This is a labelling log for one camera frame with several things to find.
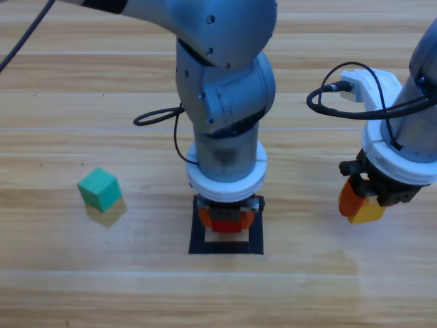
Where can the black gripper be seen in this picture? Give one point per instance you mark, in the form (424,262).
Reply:
(392,193)
(223,212)

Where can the yellow block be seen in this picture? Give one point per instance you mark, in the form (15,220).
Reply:
(370,213)

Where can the red block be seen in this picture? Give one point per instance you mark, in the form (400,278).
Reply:
(225,226)

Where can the green block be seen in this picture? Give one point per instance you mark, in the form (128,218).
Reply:
(99,191)

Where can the black tape square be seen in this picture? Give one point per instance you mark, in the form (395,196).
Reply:
(225,248)

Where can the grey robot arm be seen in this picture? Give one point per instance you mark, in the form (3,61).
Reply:
(418,133)
(222,85)

